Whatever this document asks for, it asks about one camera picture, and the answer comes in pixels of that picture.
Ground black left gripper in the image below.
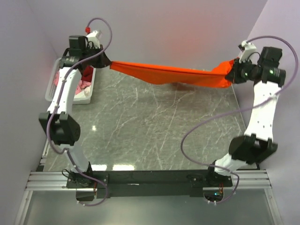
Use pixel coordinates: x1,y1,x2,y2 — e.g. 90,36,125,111
82,45,111,69

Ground orange t shirt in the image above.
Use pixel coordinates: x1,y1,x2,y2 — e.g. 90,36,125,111
110,60,234,88

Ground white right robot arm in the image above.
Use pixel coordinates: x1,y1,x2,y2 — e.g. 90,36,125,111
206,47,286,187

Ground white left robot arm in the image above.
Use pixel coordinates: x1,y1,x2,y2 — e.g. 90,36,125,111
39,31,111,188

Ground dark red t shirt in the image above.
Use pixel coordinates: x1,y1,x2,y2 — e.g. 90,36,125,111
81,66,94,82

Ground pink t shirt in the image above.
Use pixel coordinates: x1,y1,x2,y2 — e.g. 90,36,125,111
53,72,91,95

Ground white t shirt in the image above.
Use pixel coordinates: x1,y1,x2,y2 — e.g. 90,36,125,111
74,86,91,101

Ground white plastic basket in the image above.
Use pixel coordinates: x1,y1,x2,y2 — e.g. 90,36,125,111
45,58,96,105

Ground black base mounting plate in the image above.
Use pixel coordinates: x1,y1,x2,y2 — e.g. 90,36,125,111
67,170,233,198

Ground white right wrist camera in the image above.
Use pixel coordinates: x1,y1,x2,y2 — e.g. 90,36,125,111
239,40,256,63

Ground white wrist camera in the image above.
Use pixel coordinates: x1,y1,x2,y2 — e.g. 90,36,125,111
239,40,256,63
86,30,102,48

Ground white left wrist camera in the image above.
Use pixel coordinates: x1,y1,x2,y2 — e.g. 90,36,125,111
86,30,102,48

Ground aluminium rail frame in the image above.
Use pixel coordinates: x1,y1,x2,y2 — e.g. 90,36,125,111
14,104,284,225

